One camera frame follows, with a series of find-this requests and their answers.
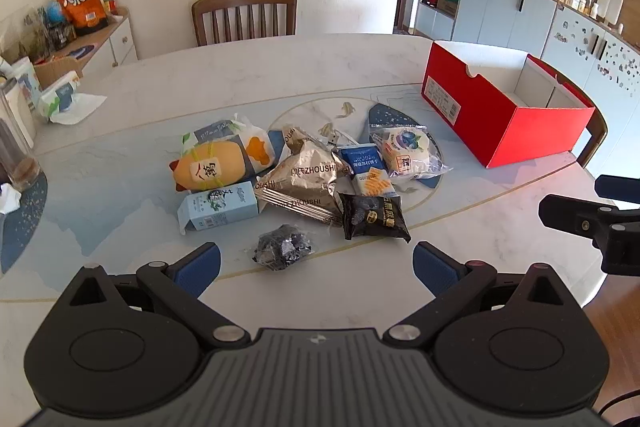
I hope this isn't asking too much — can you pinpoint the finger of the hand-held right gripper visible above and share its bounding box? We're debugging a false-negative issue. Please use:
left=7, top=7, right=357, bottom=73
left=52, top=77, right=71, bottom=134
left=595, top=175, right=640, bottom=204
left=539, top=194, right=640, bottom=249

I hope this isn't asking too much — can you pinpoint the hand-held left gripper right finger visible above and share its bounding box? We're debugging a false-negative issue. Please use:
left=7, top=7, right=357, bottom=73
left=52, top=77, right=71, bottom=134
left=382, top=242, right=587, bottom=350

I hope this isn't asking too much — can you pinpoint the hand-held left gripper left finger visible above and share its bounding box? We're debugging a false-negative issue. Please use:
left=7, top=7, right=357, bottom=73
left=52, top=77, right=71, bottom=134
left=50, top=242, right=251, bottom=350

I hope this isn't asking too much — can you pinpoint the light blue small carton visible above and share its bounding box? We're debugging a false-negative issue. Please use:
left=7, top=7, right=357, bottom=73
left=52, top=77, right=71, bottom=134
left=177, top=181, right=260, bottom=235

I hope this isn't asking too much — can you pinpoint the black snack packet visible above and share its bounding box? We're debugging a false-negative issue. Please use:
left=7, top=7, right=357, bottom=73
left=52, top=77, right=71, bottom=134
left=339, top=192, right=412, bottom=243

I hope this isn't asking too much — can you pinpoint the dark snack packet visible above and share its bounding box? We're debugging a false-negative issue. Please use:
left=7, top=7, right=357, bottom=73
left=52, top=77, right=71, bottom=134
left=251, top=224, right=312, bottom=272

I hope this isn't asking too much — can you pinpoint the red cardboard box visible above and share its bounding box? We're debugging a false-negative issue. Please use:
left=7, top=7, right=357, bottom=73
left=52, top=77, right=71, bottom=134
left=421, top=40, right=596, bottom=169

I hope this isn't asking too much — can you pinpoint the blue biscuit packet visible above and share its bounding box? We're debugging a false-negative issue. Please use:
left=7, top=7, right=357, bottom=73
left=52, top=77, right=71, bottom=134
left=337, top=143, right=398, bottom=198

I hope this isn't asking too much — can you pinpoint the blueberry bread packet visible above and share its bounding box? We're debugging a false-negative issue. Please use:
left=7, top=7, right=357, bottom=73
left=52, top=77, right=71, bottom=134
left=370, top=124, right=448, bottom=180

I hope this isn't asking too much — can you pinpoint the brown triangular snack packet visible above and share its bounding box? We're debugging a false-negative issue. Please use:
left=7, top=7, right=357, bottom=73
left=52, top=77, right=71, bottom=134
left=255, top=139, right=353, bottom=226

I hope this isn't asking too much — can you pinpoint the white marble desktop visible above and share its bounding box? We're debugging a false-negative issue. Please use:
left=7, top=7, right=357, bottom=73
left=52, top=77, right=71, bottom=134
left=0, top=34, right=618, bottom=358

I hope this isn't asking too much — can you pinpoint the brown wooden chair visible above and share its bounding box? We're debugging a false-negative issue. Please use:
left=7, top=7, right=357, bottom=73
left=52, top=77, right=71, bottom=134
left=575, top=104, right=608, bottom=168
left=191, top=0, right=298, bottom=48

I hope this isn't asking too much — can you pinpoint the yellow bread packet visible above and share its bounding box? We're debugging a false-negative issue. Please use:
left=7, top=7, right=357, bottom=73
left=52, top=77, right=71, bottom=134
left=172, top=142, right=247, bottom=192

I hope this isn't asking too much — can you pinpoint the white blue snack packet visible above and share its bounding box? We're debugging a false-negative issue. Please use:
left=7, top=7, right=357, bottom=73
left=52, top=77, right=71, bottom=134
left=181, top=114, right=281, bottom=172

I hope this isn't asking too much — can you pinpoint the crumpled white tissue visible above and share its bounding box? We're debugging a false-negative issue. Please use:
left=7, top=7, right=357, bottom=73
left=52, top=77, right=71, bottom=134
left=0, top=182, right=23, bottom=215

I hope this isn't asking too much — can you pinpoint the white tissue pack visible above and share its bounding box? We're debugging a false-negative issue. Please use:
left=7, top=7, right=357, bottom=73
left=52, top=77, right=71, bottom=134
left=39, top=79, right=108, bottom=125

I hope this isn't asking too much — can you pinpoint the clear glass jar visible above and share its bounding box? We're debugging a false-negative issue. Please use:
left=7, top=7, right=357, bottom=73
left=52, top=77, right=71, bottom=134
left=0, top=79, right=41, bottom=190

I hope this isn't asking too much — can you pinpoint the white wooden side cabinet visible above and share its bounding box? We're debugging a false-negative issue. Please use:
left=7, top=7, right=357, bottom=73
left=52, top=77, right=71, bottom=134
left=30, top=9, right=139, bottom=82

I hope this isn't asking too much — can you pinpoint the orange snack bag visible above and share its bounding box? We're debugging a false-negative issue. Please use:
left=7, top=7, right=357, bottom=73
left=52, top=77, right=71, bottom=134
left=52, top=0, right=111, bottom=38

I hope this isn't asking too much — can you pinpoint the white wall cabinet unit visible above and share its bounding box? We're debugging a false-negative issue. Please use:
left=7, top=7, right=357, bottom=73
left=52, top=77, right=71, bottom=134
left=412, top=0, right=640, bottom=102

